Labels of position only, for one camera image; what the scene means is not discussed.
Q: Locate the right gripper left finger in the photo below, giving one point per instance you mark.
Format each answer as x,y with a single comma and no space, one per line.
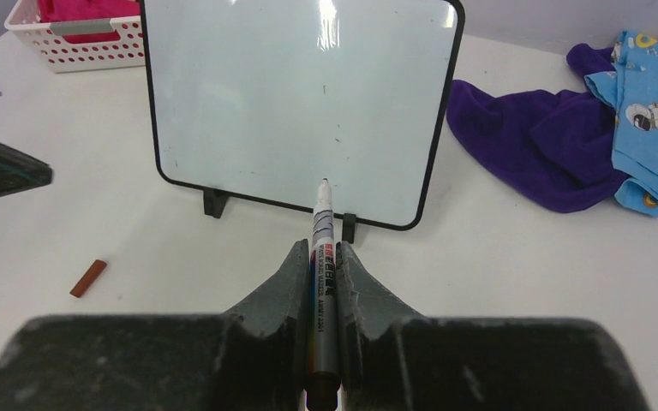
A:
250,357

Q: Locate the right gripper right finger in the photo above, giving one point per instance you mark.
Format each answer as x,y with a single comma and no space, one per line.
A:
394,358

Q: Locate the red whiteboard marker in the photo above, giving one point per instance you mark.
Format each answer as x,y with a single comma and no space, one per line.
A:
323,374

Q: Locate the red marker cap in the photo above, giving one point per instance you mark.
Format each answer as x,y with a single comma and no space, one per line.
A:
92,273

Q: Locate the black framed whiteboard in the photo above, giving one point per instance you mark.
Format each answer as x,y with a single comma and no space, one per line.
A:
262,100

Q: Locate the magenta cloth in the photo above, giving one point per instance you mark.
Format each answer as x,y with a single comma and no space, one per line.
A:
76,13

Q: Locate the white plastic basket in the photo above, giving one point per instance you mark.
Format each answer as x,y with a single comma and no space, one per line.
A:
78,45

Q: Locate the purple cloth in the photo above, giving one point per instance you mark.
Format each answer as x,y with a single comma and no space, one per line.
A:
553,148

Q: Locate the blue patterned cloth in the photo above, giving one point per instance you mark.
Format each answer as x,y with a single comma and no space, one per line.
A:
631,89

